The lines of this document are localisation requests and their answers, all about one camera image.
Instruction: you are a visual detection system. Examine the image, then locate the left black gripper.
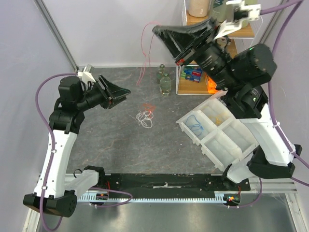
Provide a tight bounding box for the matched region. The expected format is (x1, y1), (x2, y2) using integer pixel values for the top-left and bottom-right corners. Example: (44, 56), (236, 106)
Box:
(76, 74), (130, 111)

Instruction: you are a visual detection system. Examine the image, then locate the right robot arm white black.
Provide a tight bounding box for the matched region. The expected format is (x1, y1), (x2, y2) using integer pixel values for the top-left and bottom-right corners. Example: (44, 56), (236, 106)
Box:
(152, 19), (302, 190)

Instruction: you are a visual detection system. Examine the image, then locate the grey green bottle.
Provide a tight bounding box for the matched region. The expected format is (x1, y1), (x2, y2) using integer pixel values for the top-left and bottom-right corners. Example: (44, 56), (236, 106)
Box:
(210, 0), (227, 23)

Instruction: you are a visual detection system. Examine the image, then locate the white compartment tray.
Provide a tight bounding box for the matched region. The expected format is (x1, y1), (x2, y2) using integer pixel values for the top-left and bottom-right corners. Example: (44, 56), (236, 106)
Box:
(176, 91), (258, 172)

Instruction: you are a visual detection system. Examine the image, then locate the rear clear glass bottle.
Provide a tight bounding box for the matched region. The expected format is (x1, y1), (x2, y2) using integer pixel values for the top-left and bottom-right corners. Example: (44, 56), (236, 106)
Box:
(156, 64), (165, 84)

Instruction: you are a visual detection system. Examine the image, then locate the blue thin wire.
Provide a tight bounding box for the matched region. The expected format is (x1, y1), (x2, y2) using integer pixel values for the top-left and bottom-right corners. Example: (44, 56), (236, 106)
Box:
(185, 115), (205, 138)

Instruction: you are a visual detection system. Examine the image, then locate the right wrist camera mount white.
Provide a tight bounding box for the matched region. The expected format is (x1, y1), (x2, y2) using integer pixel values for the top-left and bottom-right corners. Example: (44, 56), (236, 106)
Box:
(214, 0), (261, 40)

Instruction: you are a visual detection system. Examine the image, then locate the clear glass bottle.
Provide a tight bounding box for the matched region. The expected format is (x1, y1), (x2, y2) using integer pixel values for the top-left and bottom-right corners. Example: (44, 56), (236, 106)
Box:
(156, 64), (165, 84)
(159, 72), (171, 96)

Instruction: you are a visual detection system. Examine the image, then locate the white wire shelf rack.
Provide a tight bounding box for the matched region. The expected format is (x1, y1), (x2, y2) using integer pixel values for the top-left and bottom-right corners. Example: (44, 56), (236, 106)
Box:
(176, 0), (263, 95)

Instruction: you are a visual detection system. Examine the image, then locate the light blue cable duct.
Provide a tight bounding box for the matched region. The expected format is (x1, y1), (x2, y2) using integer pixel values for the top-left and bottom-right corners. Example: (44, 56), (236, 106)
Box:
(78, 190), (226, 204)

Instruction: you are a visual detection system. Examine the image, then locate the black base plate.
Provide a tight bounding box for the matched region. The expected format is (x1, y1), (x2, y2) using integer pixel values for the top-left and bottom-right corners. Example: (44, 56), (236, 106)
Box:
(97, 174), (251, 198)

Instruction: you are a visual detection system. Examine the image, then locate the blue sponge package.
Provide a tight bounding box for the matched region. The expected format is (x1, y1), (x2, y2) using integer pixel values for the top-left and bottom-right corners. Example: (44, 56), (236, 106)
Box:
(181, 66), (203, 83)

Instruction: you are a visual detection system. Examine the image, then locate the yellow thin wire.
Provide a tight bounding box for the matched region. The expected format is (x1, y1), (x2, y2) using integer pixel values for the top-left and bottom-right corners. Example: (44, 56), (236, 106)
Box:
(210, 112), (230, 125)

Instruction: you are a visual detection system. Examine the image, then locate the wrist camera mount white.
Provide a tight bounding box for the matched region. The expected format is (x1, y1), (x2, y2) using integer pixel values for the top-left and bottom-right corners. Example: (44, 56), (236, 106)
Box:
(214, 0), (261, 40)
(77, 64), (96, 84)

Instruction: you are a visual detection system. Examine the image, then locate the beige jar on shelf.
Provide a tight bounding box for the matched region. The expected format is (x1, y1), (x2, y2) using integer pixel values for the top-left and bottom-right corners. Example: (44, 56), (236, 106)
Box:
(188, 0), (210, 18)

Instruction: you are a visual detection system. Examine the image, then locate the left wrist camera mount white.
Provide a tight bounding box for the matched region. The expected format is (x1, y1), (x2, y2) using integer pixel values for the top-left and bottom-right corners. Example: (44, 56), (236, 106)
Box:
(77, 64), (96, 84)

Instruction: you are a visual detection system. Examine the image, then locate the orange thin wire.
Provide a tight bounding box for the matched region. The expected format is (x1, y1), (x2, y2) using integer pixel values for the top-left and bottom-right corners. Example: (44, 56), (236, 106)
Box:
(141, 102), (156, 113)

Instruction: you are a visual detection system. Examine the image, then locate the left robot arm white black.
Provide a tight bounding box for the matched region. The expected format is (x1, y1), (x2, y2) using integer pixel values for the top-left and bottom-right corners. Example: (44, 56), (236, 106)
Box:
(23, 74), (131, 218)

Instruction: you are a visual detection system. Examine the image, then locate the orange snack boxes stack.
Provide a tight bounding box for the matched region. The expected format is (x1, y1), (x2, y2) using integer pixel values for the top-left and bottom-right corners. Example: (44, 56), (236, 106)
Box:
(205, 73), (218, 94)

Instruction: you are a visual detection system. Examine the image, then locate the front clear glass bottle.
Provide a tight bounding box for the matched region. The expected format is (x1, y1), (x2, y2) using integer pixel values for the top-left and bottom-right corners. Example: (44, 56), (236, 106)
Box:
(159, 72), (171, 96)

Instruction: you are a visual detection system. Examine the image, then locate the white thin wire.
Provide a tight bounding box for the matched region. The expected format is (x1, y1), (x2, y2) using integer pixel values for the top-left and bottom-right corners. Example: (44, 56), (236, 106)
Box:
(129, 110), (154, 129)

